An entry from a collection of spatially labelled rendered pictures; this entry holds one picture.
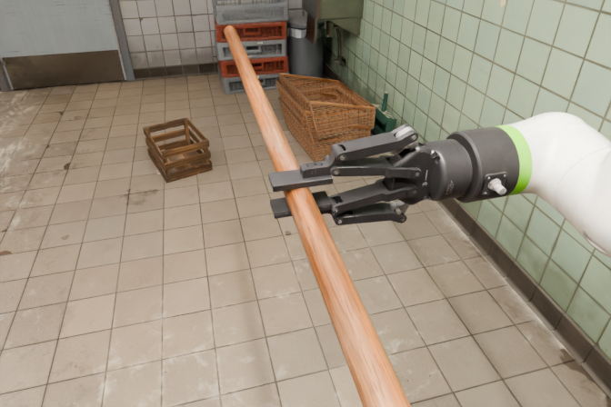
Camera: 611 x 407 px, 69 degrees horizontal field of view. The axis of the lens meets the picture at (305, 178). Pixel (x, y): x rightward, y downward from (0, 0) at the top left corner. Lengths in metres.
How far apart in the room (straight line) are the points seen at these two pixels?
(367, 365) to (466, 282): 1.88
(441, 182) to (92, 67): 4.29
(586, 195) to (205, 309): 1.68
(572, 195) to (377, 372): 0.34
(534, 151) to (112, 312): 1.83
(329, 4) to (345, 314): 3.17
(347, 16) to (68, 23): 2.45
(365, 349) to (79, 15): 4.35
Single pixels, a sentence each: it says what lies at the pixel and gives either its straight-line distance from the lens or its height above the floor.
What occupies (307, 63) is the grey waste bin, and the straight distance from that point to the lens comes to 4.18.
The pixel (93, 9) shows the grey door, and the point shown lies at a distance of 4.52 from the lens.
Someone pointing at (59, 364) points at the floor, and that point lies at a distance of 2.03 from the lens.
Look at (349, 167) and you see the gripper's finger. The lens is 0.51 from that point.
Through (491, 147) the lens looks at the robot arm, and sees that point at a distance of 0.57.
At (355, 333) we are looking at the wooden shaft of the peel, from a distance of 0.36.
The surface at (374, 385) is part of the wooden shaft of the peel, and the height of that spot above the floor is 1.21.
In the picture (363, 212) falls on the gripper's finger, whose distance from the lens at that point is 0.56.
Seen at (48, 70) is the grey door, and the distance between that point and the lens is 4.75.
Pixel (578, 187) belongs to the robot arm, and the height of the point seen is 1.21.
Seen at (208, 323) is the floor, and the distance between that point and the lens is 1.97.
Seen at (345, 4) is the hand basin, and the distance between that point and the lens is 3.49.
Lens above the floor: 1.49
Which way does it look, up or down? 32 degrees down
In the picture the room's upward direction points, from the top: straight up
